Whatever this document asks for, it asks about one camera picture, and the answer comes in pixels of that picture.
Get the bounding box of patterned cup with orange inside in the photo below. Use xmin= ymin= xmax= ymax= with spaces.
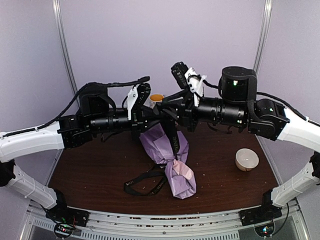
xmin=149 ymin=94 xmax=165 ymax=109

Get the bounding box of black printed ribbon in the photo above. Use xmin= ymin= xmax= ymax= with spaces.
xmin=123 ymin=109 xmax=180 ymax=197

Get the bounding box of right aluminium frame post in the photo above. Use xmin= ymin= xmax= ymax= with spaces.
xmin=253 ymin=0 xmax=273 ymax=75

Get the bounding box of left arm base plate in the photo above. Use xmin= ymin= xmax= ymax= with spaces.
xmin=44 ymin=207 xmax=90 ymax=227

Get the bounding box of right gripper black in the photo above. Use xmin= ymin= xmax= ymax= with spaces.
xmin=157 ymin=88 xmax=246 ymax=132

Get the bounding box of left green circuit board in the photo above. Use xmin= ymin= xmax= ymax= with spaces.
xmin=53 ymin=223 xmax=75 ymax=238

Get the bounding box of front aluminium rail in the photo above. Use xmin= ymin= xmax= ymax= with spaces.
xmin=23 ymin=199 xmax=305 ymax=240

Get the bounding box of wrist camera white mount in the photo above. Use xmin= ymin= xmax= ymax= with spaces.
xmin=127 ymin=82 xmax=151 ymax=121
xmin=171 ymin=62 xmax=207 ymax=107

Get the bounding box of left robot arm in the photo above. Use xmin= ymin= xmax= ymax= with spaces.
xmin=0 ymin=82 xmax=151 ymax=222

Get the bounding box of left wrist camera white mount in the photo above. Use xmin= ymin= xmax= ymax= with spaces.
xmin=127 ymin=82 xmax=151 ymax=121

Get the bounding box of green circuit board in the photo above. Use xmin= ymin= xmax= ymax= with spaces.
xmin=254 ymin=223 xmax=275 ymax=238
xmin=53 ymin=223 xmax=75 ymax=238

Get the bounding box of plain white bowl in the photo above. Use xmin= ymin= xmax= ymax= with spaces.
xmin=235 ymin=148 xmax=260 ymax=172

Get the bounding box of right green circuit board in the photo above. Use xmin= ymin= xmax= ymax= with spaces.
xmin=254 ymin=223 xmax=275 ymax=238

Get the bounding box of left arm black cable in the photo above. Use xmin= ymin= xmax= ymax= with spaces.
xmin=0 ymin=76 xmax=151 ymax=138

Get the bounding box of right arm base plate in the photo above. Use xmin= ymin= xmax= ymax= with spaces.
xmin=239 ymin=206 xmax=282 ymax=226

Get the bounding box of left aluminium frame post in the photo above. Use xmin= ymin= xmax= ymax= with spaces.
xmin=52 ymin=0 xmax=78 ymax=94

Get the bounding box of aluminium frame post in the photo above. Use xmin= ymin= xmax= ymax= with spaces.
xmin=52 ymin=0 xmax=78 ymax=94
xmin=253 ymin=0 xmax=273 ymax=75

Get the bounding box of purple wrapping paper sheet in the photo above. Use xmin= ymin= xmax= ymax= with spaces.
xmin=139 ymin=124 xmax=197 ymax=200

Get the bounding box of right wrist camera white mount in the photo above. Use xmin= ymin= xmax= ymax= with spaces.
xmin=171 ymin=62 xmax=207 ymax=107

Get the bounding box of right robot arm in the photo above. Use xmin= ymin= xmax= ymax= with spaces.
xmin=159 ymin=62 xmax=320 ymax=221

